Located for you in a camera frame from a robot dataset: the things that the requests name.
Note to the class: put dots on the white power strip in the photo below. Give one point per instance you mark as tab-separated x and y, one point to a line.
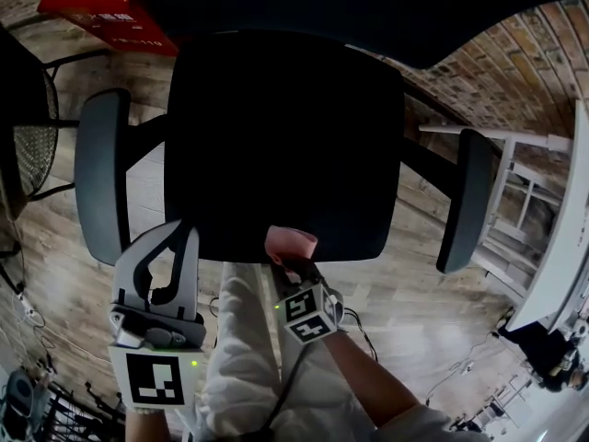
25	306

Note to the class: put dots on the black office chair seat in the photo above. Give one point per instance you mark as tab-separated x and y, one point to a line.
285	141

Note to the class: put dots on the person's white trousers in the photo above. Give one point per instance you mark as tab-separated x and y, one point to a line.
244	320

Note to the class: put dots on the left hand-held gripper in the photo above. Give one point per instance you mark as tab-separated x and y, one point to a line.
156	380

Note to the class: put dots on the woven wicker chair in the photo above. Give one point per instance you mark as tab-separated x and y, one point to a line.
32	154

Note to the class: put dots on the white table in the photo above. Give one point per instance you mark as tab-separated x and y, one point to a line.
561	247

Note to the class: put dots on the dark grey chair armrest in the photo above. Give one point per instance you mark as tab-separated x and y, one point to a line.
465	201
101	177

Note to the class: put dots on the pink cloth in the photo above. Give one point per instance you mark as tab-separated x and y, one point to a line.
290	244

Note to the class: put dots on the person's right forearm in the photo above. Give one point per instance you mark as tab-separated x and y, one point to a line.
368	375

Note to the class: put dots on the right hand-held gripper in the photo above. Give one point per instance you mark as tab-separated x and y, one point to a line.
308	313

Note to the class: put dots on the red printed box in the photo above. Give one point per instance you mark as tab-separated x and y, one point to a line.
96	3

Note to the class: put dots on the person's left forearm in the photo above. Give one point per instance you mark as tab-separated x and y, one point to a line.
145	428

